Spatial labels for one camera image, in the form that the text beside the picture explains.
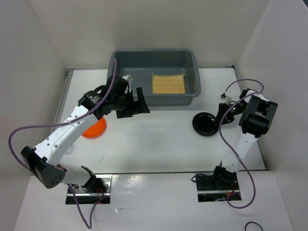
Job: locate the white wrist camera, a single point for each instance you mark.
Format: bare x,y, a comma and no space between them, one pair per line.
226,99
129,80

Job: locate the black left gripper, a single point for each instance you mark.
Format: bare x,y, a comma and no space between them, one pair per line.
135,108

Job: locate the yellow woven bamboo mat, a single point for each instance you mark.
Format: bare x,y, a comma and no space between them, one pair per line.
168,84

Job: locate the grey plastic bin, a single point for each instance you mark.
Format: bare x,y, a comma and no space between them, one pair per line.
142,64

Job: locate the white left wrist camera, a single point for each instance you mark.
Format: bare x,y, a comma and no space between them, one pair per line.
129,80

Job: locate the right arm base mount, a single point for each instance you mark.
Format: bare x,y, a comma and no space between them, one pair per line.
214,190

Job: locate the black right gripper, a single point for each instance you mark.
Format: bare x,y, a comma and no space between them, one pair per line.
222,110

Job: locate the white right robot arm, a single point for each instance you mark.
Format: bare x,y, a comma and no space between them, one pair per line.
257,114

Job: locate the orange plastic bowl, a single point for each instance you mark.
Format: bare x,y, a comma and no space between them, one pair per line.
95,130

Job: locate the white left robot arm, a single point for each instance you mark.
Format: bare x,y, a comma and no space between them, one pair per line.
44,160

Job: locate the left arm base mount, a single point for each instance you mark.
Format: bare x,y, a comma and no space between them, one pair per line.
97,193

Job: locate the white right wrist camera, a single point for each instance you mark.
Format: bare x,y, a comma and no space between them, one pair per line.
226,99

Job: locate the black round dish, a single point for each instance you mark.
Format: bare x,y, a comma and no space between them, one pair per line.
205,124

